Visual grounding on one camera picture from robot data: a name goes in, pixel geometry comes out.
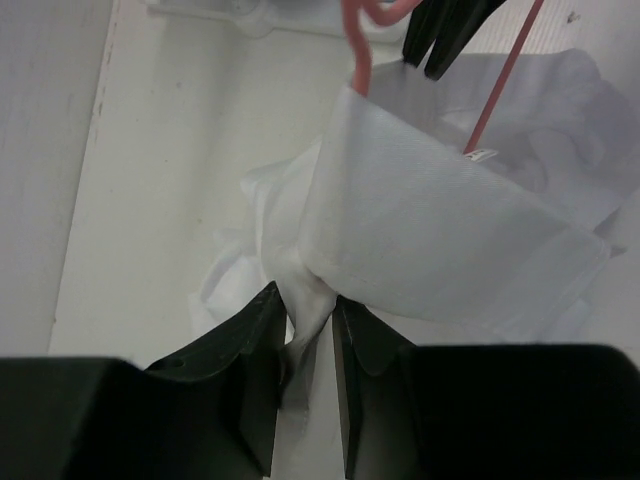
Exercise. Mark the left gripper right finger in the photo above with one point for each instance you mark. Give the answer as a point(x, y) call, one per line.
point(526, 411)

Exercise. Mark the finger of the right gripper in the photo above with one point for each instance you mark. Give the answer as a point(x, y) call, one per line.
point(462, 21)
point(423, 27)

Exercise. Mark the white clothes rack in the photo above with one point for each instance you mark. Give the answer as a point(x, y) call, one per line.
point(256, 19)

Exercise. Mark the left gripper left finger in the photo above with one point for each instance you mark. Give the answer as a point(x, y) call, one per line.
point(206, 411)

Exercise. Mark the white shirt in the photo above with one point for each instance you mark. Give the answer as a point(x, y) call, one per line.
point(386, 208)

